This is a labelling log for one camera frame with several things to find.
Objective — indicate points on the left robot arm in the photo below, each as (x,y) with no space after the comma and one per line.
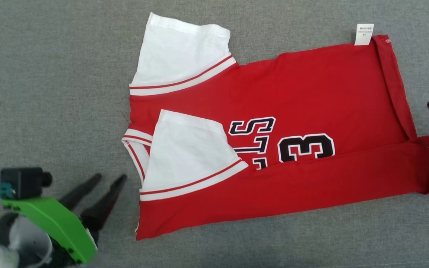
(21,242)

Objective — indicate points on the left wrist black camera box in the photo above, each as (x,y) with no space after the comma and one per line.
(22,182)

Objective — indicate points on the grey fabric sofa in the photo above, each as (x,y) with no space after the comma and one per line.
(50,93)

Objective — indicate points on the red and white jersey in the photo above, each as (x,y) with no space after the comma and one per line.
(292,93)

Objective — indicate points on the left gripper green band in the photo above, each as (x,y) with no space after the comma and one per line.
(54,223)

